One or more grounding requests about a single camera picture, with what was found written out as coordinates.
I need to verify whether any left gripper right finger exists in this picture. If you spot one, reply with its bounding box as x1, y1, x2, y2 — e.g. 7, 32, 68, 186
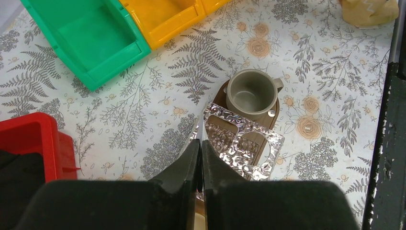
202, 140, 358, 230

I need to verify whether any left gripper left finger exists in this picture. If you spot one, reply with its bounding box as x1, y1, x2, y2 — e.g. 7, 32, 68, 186
16, 139, 201, 230

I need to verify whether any grey metal cup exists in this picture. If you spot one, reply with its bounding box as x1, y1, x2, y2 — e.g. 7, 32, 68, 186
226, 69, 284, 121

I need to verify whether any oval wooden tray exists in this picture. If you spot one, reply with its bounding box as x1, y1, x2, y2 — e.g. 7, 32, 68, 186
209, 79, 281, 182

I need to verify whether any yellow bin with toothpaste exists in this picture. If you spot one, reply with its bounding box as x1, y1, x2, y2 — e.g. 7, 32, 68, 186
202, 0, 230, 15

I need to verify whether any red plastic bin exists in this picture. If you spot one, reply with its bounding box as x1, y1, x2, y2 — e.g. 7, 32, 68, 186
0, 112, 79, 182

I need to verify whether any green plastic bin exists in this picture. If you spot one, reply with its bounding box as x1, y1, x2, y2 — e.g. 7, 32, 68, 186
22, 0, 151, 91

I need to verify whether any yellow bin with cups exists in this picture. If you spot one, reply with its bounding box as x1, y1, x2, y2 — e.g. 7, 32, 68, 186
120, 0, 206, 50

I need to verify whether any yellow cloth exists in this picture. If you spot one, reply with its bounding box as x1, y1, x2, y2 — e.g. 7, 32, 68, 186
339, 0, 399, 28

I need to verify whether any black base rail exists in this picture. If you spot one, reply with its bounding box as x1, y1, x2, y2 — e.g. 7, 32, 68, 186
362, 0, 406, 230

